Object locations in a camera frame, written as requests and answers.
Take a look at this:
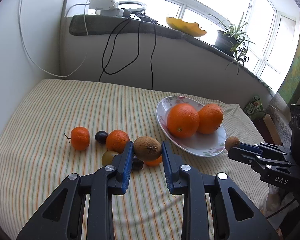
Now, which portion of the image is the dark plum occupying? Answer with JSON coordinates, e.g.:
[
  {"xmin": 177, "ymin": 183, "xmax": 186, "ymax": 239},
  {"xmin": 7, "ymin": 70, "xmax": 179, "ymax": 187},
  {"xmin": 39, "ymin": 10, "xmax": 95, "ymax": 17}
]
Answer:
[
  {"xmin": 95, "ymin": 131, "xmax": 108, "ymax": 145},
  {"xmin": 132, "ymin": 156, "xmax": 144, "ymax": 171}
]

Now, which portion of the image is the green-brown plum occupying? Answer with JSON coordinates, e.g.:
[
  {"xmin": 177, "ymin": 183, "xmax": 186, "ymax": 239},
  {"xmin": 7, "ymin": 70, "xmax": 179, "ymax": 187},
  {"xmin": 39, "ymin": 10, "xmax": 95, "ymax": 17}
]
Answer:
[{"xmin": 102, "ymin": 151, "xmax": 118, "ymax": 166}]

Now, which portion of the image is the small brown longan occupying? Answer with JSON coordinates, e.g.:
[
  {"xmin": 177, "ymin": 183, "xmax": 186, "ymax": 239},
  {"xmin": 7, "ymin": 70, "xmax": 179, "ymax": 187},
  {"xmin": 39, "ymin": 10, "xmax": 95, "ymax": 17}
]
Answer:
[{"xmin": 224, "ymin": 137, "xmax": 240, "ymax": 151}]

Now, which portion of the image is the bumpy tangerine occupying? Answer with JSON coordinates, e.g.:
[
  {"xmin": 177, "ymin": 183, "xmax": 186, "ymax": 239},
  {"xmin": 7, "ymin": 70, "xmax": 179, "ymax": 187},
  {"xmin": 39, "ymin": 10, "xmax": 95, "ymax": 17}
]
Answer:
[{"xmin": 106, "ymin": 129, "xmax": 130, "ymax": 153}]

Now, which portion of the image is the brown kiwi-like fruit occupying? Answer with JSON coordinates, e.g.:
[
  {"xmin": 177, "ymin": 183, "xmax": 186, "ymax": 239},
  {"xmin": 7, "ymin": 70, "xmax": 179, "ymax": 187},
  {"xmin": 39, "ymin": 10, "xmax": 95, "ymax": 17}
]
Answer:
[{"xmin": 133, "ymin": 136, "xmax": 162, "ymax": 161}]

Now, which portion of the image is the small smooth orange kumquat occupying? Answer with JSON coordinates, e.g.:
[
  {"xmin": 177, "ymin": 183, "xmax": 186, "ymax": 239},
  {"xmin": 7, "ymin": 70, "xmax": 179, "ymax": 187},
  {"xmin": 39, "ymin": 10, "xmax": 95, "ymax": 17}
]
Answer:
[{"xmin": 145, "ymin": 156, "xmax": 162, "ymax": 167}]

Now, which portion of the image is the brown cardboard box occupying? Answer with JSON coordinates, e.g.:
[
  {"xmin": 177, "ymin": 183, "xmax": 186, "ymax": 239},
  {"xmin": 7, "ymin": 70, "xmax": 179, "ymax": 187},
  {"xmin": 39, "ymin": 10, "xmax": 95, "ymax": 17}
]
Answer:
[{"xmin": 262, "ymin": 114, "xmax": 282, "ymax": 145}]

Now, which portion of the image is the green packet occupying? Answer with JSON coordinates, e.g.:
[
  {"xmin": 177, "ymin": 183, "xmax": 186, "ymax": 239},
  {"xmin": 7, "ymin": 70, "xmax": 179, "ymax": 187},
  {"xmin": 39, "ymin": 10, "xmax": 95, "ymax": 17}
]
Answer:
[{"xmin": 243, "ymin": 95, "xmax": 265, "ymax": 121}]

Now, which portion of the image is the floral white plate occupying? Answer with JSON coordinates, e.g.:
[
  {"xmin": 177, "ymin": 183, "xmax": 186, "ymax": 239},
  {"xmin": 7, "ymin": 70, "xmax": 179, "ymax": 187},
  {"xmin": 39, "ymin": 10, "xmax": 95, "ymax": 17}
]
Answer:
[{"xmin": 156, "ymin": 96, "xmax": 226, "ymax": 157}]

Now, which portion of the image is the tangerine with stem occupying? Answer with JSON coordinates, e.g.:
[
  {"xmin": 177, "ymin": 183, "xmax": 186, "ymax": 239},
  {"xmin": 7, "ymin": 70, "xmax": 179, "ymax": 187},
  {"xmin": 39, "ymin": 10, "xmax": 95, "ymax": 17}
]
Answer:
[{"xmin": 64, "ymin": 126, "xmax": 90, "ymax": 151}]

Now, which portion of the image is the large orange right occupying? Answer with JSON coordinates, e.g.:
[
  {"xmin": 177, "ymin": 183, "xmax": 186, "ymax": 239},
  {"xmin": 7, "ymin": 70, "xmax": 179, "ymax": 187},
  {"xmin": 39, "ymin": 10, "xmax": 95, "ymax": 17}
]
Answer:
[{"xmin": 197, "ymin": 103, "xmax": 223, "ymax": 134}]

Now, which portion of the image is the large orange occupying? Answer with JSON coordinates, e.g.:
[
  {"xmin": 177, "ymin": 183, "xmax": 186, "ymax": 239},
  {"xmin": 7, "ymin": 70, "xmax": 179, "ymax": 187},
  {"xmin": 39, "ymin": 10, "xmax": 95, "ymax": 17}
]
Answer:
[
  {"xmin": 197, "ymin": 103, "xmax": 223, "ymax": 134},
  {"xmin": 167, "ymin": 103, "xmax": 200, "ymax": 139}
]

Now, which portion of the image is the large orange left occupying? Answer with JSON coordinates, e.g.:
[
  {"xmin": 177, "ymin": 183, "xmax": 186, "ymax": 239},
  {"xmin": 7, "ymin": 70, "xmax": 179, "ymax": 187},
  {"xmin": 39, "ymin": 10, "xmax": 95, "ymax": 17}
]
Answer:
[{"xmin": 167, "ymin": 103, "xmax": 200, "ymax": 139}]

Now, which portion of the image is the striped tablecloth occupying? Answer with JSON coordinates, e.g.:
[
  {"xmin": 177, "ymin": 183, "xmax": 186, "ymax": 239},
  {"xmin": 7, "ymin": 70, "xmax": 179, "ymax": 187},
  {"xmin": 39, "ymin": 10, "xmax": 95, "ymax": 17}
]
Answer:
[{"xmin": 0, "ymin": 78, "xmax": 273, "ymax": 240}]

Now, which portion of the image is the potted spider plant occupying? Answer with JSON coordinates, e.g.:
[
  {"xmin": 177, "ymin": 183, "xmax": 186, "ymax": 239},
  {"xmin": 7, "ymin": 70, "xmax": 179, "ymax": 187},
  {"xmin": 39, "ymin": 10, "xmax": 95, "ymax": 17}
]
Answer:
[{"xmin": 208, "ymin": 12, "xmax": 255, "ymax": 75}]

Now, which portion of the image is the yellow melon rind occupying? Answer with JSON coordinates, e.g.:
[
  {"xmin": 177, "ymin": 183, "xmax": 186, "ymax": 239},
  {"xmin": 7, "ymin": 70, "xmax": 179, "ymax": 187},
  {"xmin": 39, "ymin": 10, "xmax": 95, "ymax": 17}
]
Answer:
[{"xmin": 166, "ymin": 17, "xmax": 207, "ymax": 37}]

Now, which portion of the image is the grey windowsill mat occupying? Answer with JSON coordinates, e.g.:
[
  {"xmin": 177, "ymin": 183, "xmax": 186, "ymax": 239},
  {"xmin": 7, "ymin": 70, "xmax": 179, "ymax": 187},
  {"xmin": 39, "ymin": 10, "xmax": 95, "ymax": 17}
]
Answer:
[{"xmin": 60, "ymin": 15, "xmax": 271, "ymax": 100}]

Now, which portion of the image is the white power strip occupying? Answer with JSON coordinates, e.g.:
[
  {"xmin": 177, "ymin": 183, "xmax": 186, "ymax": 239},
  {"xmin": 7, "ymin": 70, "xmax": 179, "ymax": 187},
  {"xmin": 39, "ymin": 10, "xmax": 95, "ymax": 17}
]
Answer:
[{"xmin": 89, "ymin": 0, "xmax": 124, "ymax": 17}]

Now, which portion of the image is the black straight cable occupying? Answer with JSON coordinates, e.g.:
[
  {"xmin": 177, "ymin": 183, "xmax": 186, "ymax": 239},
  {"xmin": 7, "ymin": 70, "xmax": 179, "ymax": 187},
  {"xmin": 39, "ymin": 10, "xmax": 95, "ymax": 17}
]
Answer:
[{"xmin": 148, "ymin": 19, "xmax": 158, "ymax": 91}]

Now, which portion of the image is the black looped cable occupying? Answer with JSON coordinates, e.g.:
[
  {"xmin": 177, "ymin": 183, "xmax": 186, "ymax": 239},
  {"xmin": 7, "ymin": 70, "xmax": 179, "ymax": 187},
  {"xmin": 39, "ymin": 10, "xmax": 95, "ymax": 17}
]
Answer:
[{"xmin": 98, "ymin": 17, "xmax": 141, "ymax": 82}]

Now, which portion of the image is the ring light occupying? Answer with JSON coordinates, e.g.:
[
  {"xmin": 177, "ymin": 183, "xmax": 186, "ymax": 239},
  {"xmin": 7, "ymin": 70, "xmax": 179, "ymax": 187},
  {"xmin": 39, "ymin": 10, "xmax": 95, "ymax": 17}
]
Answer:
[{"xmin": 119, "ymin": 1, "xmax": 146, "ymax": 14}]

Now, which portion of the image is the white cable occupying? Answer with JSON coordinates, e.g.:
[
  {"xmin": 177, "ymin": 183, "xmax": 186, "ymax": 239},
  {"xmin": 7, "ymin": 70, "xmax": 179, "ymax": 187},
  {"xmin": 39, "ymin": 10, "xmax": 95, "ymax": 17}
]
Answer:
[{"xmin": 18, "ymin": 0, "xmax": 91, "ymax": 78}]

